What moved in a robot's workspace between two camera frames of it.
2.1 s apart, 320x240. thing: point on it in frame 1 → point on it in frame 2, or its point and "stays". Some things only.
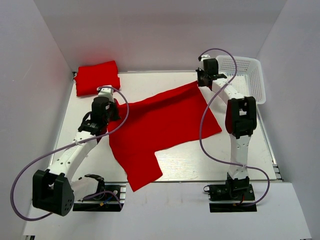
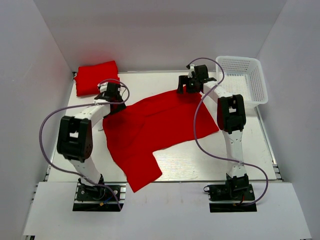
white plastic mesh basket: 249,80 stays
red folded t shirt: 91,78 stays
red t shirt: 155,122 stays
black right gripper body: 200,78 → 186,81
